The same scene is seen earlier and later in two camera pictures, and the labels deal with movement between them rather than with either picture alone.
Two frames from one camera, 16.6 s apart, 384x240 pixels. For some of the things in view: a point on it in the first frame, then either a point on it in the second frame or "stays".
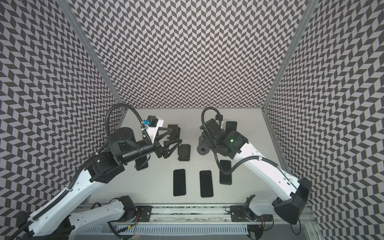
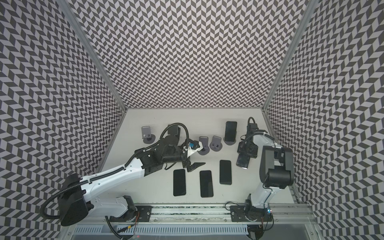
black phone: (179, 182) stays
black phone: (206, 184) stays
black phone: (230, 126) stays
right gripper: (208, 135) → (247, 149)
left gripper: (164, 152) → (188, 163)
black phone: (226, 166) stays
